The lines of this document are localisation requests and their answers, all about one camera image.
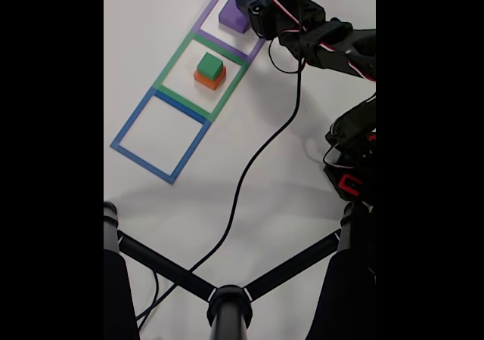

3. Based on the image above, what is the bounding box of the large purple cube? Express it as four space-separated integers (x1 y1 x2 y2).
219 0 252 35

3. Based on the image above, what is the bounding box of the green cube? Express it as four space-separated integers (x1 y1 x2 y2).
197 51 224 81

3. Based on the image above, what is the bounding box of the orange cube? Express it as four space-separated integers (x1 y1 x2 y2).
193 66 228 91

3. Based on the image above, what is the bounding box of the red table clamp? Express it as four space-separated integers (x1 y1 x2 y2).
338 173 365 198

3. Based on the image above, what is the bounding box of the black tripod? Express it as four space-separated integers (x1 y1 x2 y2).
104 200 377 340

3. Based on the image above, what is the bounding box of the purple square frame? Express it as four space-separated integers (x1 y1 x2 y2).
193 0 268 62

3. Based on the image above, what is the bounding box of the red white servo wire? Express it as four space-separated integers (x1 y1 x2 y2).
322 143 357 170
259 0 377 83

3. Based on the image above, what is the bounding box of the green square frame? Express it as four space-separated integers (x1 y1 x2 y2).
153 29 250 124

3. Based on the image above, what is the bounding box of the thick black camera cable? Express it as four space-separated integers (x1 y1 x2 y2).
135 0 306 321

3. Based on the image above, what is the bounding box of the blue square frame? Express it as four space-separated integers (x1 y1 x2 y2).
109 86 213 185

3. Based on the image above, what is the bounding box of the thin black cable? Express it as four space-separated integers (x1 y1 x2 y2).
136 270 160 329

